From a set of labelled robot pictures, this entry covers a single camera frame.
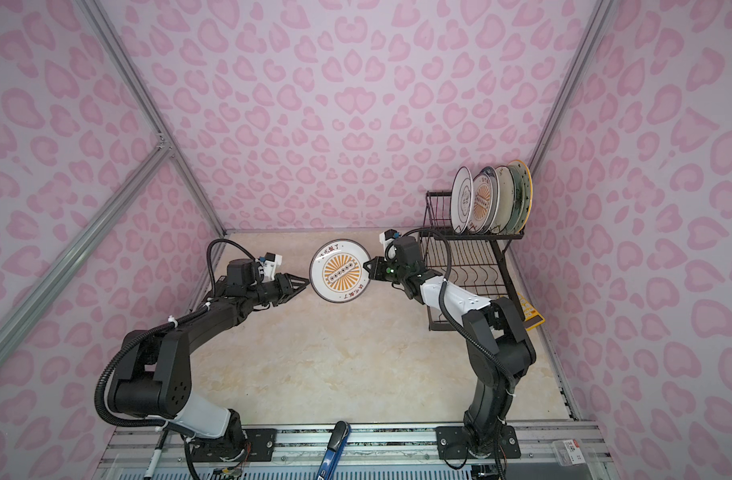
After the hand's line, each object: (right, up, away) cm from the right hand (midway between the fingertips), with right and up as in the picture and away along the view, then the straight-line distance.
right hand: (366, 261), depth 88 cm
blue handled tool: (-7, -44, -19) cm, 48 cm away
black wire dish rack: (+38, -1, +19) cm, 42 cm away
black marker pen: (-50, -46, -17) cm, 70 cm away
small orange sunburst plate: (+33, +11, 0) cm, 35 cm away
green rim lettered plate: (+34, +17, -8) cm, 39 cm away
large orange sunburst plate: (-9, -3, +3) cm, 10 cm away
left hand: (-17, -5, -1) cm, 18 cm away
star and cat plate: (+42, +18, -9) cm, 47 cm away
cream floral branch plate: (+39, +17, -5) cm, 43 cm away
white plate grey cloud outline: (+29, +19, +4) cm, 35 cm away
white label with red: (+49, -44, -18) cm, 68 cm away
